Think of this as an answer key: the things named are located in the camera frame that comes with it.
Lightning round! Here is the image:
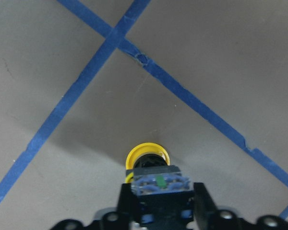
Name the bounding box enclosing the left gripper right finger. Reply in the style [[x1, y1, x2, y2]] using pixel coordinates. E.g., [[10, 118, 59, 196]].
[[193, 183, 217, 230]]

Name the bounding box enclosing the yellow push button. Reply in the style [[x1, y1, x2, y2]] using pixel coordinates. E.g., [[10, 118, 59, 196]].
[[125, 142, 193, 230]]

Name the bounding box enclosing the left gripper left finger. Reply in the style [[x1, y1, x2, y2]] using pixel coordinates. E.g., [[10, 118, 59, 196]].
[[117, 184, 141, 230]]

